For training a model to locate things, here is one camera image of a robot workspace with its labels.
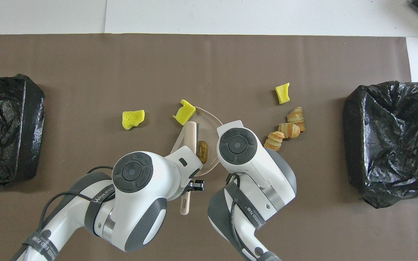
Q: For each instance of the chunky yellow sponge piece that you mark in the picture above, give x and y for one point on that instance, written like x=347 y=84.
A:
x=132 y=119

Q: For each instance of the beige brush with black bristles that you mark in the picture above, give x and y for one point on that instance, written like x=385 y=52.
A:
x=191 y=134

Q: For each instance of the long notched yellow sponge piece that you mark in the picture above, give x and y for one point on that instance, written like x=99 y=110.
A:
x=184 y=113

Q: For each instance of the brown potato-like lump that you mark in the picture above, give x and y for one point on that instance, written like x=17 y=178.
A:
x=202 y=152

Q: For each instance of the small yellow sponge piece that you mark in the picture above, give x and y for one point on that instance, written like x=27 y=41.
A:
x=283 y=93

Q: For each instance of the brown paper table mat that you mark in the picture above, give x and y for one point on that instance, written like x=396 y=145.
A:
x=85 y=72

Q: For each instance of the smooth black bag lined bin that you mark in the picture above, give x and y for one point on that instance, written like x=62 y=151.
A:
x=13 y=156

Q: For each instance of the beige plastic dustpan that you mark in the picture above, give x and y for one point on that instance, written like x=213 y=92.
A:
x=209 y=123

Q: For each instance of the crumpled black bag lined bin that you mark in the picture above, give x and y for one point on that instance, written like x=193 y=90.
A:
x=376 y=127

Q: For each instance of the striped toy croissant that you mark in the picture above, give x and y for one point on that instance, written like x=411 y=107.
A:
x=275 y=139
x=296 y=116
x=289 y=129

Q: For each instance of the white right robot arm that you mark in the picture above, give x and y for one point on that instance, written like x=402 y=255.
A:
x=252 y=170

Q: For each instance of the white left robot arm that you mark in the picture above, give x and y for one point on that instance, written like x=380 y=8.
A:
x=140 y=203

